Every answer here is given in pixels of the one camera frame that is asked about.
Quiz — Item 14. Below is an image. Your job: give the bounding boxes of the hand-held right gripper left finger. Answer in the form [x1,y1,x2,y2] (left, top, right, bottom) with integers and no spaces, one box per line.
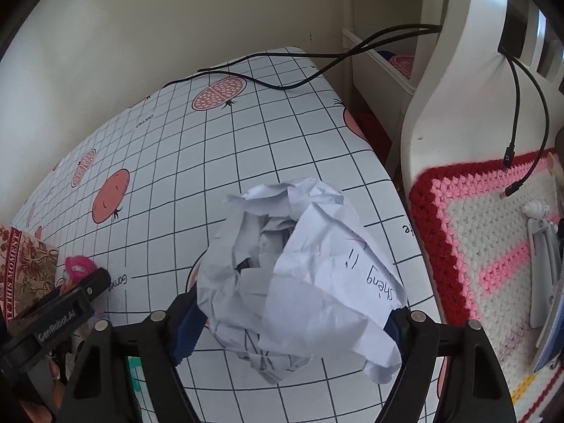
[56,288,209,423]

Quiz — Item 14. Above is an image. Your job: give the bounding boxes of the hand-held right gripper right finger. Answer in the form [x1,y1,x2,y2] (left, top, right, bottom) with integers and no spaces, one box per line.
[374,306,517,423]

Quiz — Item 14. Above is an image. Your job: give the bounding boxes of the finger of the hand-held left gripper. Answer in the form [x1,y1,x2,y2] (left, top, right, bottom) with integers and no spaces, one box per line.
[17,268,112,332]

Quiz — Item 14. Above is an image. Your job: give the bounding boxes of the small pink toy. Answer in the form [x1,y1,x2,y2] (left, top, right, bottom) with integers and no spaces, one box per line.
[56,256,98,294]

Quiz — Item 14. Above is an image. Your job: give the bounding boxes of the floral paper box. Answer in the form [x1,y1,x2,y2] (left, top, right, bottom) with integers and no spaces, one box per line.
[0,222,60,322]

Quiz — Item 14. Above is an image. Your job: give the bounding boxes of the white paper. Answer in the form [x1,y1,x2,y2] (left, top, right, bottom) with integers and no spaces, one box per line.
[197,177,408,384]

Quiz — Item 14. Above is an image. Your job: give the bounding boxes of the person's left hand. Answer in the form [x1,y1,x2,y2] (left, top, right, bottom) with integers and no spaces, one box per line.
[22,359,62,423]

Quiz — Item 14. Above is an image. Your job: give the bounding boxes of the pink red crochet cushion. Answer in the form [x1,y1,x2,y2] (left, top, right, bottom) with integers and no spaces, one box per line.
[407,150,564,423]

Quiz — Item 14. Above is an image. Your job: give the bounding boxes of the white shelf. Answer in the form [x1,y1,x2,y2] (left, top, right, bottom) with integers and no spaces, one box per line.
[341,26,417,142]

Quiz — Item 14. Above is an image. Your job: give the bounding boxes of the white chair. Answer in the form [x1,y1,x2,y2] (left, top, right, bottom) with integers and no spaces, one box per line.
[399,0,564,212]

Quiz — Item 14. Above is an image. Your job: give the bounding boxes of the pink crochet piece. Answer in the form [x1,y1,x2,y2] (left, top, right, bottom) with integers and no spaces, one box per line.
[388,53,417,81]

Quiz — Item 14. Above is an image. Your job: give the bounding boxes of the black cable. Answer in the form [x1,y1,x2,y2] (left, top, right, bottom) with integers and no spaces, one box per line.
[161,24,521,169]
[196,24,549,198]

